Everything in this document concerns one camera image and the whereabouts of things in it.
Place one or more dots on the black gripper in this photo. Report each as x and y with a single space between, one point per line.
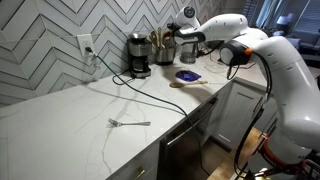
185 36

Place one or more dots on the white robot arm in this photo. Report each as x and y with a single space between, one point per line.
293 86

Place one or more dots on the steel cutlery holder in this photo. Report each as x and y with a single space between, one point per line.
165 56

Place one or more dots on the glass electric kettle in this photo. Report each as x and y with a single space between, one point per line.
189 53

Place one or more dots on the large wooden spoon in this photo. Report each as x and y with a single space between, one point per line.
159 34

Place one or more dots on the purple silicone lid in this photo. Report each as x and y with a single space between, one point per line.
187 75

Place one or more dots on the black coffee maker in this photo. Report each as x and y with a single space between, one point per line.
139 48

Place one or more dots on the clear plastic container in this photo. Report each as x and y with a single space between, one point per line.
215 67

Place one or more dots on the wooden slotted spoon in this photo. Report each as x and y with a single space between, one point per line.
180 84

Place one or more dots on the dishwasher front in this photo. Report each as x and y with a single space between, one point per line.
180 151

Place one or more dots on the white wall outlet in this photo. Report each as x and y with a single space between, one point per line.
86 45

